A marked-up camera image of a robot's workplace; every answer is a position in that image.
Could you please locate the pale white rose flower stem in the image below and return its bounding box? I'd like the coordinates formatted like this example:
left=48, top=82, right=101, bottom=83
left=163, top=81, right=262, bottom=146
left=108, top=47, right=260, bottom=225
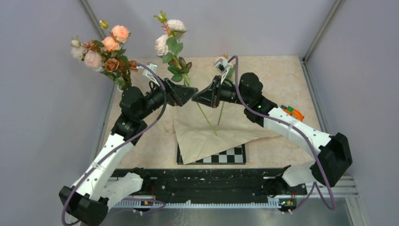
left=153, top=10, right=218, bottom=137

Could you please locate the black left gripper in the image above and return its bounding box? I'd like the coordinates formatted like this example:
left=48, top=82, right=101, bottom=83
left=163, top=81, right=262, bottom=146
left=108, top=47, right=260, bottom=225
left=137, top=75, right=198, bottom=120

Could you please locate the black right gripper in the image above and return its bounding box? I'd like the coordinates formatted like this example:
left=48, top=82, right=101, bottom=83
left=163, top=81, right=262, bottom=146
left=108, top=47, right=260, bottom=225
left=192, top=76, right=250, bottom=109

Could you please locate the pink rose flower stem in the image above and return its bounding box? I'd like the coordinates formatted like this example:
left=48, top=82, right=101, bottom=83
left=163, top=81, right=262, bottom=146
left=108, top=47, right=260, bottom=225
left=215, top=54, right=236, bottom=126

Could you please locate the brown rose flower stem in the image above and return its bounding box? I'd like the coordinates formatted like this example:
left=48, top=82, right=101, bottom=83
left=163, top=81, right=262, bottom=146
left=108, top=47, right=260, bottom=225
left=100, top=58, right=138, bottom=91

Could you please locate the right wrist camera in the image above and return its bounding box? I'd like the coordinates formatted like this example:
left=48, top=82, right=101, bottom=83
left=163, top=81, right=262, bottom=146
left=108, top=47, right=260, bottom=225
left=214, top=58, right=232, bottom=84

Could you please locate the black white checkerboard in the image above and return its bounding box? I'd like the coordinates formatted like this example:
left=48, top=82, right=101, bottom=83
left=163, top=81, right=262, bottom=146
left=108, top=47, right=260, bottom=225
left=188, top=144, right=247, bottom=165

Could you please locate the orange rose flower stem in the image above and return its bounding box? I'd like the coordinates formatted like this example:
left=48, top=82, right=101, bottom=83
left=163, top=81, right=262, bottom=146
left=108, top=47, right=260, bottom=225
left=99, top=20, right=131, bottom=52

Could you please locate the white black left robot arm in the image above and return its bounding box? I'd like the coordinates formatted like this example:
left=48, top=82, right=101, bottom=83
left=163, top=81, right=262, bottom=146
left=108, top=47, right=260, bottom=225
left=59, top=79, right=198, bottom=226

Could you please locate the aluminium frame rail right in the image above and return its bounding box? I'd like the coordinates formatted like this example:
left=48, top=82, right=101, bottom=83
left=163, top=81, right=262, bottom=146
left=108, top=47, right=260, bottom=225
left=299, top=0, right=345, bottom=175

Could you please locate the aluminium front rail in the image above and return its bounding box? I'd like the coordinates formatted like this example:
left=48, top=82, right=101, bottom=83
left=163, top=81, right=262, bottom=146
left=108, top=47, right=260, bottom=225
left=74, top=176, right=359, bottom=209

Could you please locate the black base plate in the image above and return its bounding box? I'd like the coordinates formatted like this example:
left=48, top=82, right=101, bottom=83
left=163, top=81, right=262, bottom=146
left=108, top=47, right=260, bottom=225
left=112, top=168, right=307, bottom=204

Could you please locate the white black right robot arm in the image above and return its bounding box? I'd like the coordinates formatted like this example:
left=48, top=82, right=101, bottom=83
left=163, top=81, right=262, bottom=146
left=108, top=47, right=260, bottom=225
left=192, top=73, right=352, bottom=194

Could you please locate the orange kraft wrapping paper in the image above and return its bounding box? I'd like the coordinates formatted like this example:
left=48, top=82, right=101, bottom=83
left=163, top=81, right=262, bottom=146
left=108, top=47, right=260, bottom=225
left=165, top=67, right=284, bottom=164

